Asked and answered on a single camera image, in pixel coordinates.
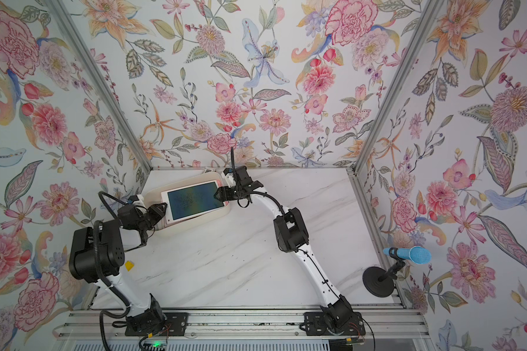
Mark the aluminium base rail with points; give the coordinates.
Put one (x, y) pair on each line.
(378, 321)

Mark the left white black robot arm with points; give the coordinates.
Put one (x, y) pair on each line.
(97, 256)

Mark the cream plastic storage box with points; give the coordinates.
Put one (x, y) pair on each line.
(160, 182)

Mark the yellow sticky tape strip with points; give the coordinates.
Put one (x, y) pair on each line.
(129, 265)

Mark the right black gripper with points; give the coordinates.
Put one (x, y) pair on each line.
(222, 191)

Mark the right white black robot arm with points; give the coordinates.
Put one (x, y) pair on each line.
(336, 316)

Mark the pink writing tablet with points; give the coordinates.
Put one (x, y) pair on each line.
(189, 202)

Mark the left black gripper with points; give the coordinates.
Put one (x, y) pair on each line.
(156, 212)

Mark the blue microphone on stand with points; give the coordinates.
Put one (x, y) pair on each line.
(380, 282)

